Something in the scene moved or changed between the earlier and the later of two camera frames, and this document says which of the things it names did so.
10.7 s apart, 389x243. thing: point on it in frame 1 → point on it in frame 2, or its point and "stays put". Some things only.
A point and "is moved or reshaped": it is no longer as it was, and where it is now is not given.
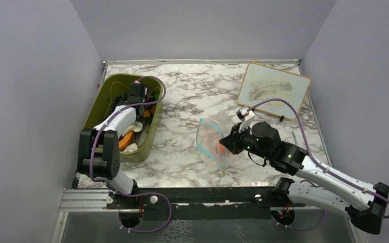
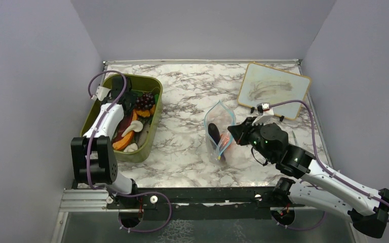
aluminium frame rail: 80,201 stays put
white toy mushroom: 136,126 stays put
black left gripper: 124,97 → 132,96
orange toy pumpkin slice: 125,140 stays put
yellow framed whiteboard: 262,82 stays put
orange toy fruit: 222,149 is moved or reshaped
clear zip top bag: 209,133 is moved or reshaped
